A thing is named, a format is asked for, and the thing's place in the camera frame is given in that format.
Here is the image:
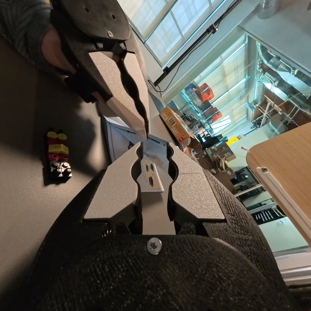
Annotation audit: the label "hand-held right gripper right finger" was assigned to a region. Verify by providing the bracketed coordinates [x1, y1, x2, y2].
[167, 143, 226, 235]

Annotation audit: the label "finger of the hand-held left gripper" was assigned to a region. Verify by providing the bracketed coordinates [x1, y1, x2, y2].
[89, 51, 148, 140]
[119, 51, 151, 136]

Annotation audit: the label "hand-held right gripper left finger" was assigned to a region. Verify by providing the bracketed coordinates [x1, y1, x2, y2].
[83, 142, 144, 235]

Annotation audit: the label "instruction booklet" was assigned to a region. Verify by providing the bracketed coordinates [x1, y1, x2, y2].
[102, 116, 165, 193]

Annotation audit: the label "black red yellow lego assembly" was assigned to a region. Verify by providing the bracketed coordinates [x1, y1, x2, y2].
[46, 128, 73, 181]

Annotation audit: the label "person's left hand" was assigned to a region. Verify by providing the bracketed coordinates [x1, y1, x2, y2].
[41, 29, 76, 74]

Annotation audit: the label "pile of cardboard boxes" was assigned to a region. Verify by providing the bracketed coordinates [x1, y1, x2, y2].
[194, 143, 237, 192]

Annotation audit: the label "yellow cardboard toy box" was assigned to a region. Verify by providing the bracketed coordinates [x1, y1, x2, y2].
[160, 106, 195, 144]

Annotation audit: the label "black light stand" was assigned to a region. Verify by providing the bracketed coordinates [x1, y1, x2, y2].
[148, 0, 243, 93]

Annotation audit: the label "large paned window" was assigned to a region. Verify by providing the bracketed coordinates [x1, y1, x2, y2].
[117, 0, 234, 67]

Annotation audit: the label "metal shelf with orange boxes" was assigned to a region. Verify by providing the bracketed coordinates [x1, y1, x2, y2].
[181, 83, 223, 127]

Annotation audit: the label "wooden book stand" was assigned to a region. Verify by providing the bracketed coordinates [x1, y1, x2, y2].
[241, 121, 311, 241]

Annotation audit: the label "silver ventilation ducts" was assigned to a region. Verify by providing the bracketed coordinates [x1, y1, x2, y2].
[253, 41, 311, 102]

